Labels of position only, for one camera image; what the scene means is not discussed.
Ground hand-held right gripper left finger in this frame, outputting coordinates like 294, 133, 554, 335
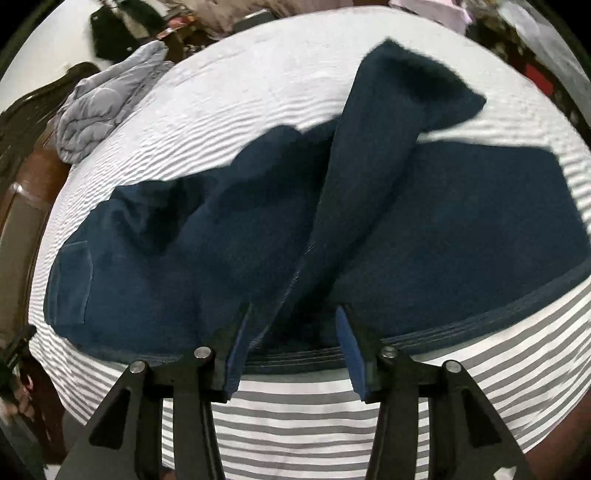
55, 302, 254, 480

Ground dark wooden bed headboard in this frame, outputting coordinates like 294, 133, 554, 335
0, 62, 100, 467

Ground grey quilted blanket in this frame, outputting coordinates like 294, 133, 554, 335
53, 41, 174, 164

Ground dark blue jeans pants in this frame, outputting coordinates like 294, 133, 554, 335
44, 39, 591, 374

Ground striped bed sheet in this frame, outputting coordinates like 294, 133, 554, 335
28, 4, 591, 480

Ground red box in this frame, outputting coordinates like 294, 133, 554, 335
524, 65, 555, 95

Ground black hanging clothing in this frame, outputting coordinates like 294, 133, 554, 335
90, 0, 167, 58

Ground pink cloth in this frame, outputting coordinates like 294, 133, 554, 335
390, 0, 474, 33

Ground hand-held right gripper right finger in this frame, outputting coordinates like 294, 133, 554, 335
335, 304, 536, 480

